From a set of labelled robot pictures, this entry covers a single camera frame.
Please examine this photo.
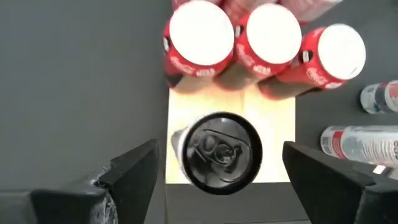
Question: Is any red Coca-Cola can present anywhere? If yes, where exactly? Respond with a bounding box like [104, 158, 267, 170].
[214, 2, 303, 91]

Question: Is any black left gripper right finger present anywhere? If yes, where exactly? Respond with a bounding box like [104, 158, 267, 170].
[282, 141, 398, 224]

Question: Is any dark red black can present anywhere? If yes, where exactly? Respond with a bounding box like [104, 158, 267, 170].
[162, 0, 236, 88]

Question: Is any crimson can silver lid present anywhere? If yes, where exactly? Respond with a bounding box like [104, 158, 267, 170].
[257, 23, 367, 101]

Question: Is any silver Celsius can black lid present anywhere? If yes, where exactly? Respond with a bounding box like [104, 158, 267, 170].
[320, 125, 398, 166]
[359, 80, 398, 115]
[170, 111, 264, 196]

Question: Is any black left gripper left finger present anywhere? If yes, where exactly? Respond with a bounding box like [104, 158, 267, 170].
[0, 138, 160, 224]

